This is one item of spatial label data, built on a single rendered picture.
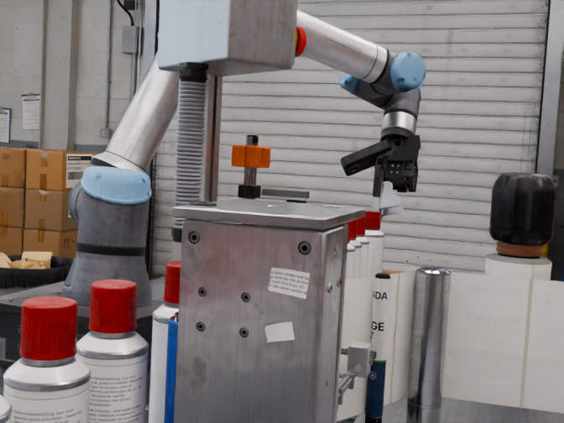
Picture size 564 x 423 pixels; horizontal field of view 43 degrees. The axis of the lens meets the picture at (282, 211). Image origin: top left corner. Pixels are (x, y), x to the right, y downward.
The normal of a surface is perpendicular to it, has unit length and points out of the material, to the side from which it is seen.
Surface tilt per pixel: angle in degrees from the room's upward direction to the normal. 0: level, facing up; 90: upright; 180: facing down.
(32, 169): 90
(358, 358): 90
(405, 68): 87
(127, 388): 90
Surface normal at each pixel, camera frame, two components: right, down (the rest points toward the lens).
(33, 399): 0.01, 0.07
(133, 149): 0.28, -0.02
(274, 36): 0.60, 0.09
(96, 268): -0.07, -0.30
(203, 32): -0.80, 0.00
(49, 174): -0.28, 0.06
